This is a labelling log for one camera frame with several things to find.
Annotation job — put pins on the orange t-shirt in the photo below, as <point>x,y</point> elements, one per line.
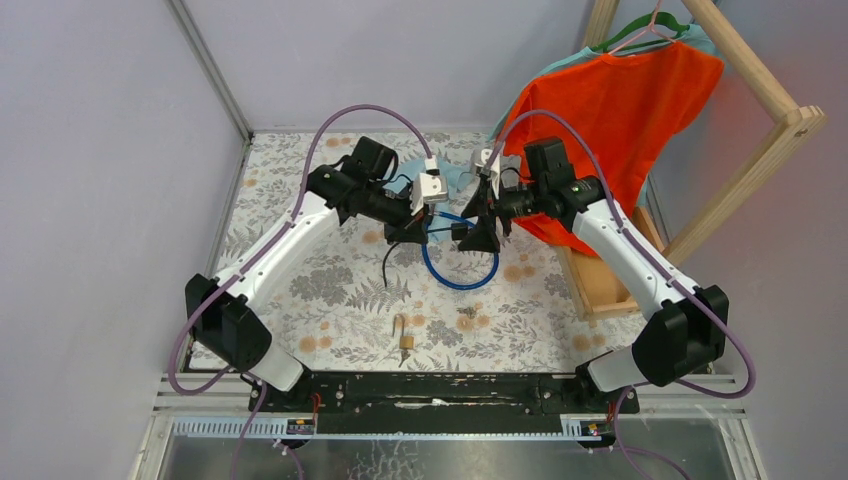
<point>615,114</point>

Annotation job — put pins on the brass padlock with key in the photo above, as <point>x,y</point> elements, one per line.
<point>405,342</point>

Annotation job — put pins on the teal t-shirt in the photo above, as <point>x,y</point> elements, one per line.
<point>693,36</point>

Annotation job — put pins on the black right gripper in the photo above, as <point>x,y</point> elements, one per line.
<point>482,237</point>

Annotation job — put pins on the pink clothes hanger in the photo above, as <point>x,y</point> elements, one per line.
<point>660,33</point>

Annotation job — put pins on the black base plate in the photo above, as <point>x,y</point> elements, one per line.
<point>389,395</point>

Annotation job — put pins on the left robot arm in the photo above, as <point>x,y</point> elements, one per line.
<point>223,310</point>

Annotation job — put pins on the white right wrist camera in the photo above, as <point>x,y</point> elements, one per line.
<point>487,168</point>

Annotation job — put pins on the light blue towel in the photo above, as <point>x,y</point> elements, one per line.
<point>457,176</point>

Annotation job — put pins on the green clothes hanger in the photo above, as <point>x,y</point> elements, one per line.
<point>663,19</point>

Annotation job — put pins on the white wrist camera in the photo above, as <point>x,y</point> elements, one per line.
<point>429,187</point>
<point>487,168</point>

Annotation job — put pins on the wooden clothes rack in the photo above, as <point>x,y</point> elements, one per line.
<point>596,292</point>

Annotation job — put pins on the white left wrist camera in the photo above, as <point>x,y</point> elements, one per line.
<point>429,187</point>

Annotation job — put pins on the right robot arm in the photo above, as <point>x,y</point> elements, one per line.
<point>686,324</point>

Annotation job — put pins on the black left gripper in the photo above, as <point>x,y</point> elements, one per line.
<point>407,228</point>

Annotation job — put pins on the aluminium slotted rail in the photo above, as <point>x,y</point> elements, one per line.
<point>534,428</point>

